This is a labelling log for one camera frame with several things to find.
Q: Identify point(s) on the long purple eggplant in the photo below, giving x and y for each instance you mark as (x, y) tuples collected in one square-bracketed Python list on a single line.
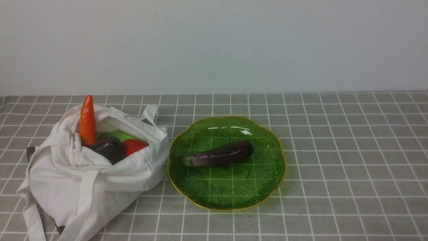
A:
[(231, 153)]

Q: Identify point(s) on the white cloth tote bag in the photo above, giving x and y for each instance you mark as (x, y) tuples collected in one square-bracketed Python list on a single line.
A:
[(80, 189)]

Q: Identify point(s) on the green glass plate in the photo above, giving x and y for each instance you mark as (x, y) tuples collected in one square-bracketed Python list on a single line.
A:
[(233, 187)]

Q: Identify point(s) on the red bell pepper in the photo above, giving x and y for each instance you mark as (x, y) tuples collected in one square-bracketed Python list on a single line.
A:
[(131, 146)]

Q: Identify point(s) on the green vegetable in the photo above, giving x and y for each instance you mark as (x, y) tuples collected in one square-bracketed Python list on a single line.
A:
[(116, 133)]

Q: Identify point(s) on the dark purple round eggplant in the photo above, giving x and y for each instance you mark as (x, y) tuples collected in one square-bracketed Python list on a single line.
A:
[(111, 148)]

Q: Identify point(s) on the orange carrot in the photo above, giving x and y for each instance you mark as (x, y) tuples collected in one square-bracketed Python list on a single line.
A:
[(87, 122)]

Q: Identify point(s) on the grey checkered tablecloth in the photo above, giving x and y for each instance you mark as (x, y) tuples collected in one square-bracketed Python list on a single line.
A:
[(357, 170)]

